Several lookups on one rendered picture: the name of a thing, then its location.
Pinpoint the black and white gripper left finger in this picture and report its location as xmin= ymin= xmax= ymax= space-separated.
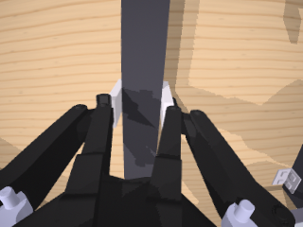
xmin=0 ymin=79 xmax=122 ymax=227

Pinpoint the black rectangular bar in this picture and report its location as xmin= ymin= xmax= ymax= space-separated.
xmin=121 ymin=0 xmax=170 ymax=180

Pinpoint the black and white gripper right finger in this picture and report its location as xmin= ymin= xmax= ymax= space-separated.
xmin=139 ymin=81 xmax=295 ymax=227

